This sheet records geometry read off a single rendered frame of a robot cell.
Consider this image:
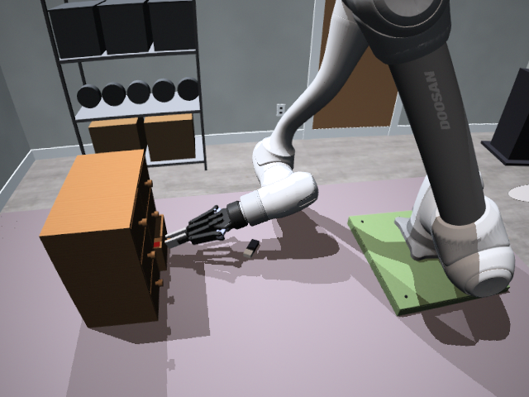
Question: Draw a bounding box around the dark brown drawer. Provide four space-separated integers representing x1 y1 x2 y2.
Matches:
141 227 156 290
146 187 160 244
154 214 170 271
138 155 153 214
150 259 164 317
131 188 148 261

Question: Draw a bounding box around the dark brown chest of drawers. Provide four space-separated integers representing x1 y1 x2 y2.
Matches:
39 150 159 328

